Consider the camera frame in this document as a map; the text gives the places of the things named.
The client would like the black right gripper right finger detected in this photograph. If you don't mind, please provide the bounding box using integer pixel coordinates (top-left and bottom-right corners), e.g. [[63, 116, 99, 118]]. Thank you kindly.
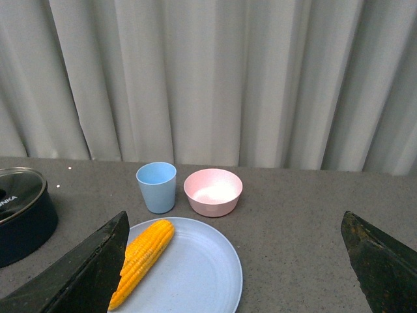
[[341, 211, 416, 312]]

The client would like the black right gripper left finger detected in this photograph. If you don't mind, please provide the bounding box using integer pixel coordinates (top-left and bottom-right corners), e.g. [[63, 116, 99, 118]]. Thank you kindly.
[[1, 211, 130, 312]]

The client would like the yellow corn cob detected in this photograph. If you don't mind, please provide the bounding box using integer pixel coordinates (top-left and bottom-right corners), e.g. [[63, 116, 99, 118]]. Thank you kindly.
[[108, 219, 175, 310]]

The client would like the glass lid blue knob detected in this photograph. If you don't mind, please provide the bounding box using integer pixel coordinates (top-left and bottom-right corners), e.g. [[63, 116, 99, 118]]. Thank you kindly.
[[1, 167, 48, 224]]

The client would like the dark blue saucepan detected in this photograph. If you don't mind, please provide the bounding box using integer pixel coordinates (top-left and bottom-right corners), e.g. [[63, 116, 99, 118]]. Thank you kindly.
[[0, 188, 59, 269]]

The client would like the light blue plate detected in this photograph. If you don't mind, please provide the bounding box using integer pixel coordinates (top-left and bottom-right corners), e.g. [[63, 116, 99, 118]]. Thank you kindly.
[[116, 217, 243, 312]]

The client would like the light blue cup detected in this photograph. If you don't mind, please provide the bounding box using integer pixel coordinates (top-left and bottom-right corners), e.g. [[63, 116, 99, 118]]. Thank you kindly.
[[136, 162, 177, 215]]

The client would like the pink bowl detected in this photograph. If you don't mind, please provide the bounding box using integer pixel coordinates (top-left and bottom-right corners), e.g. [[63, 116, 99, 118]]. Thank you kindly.
[[183, 168, 243, 218]]

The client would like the white curtain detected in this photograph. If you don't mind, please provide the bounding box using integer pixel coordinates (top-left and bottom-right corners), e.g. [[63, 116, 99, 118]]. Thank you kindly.
[[1, 1, 416, 175]]

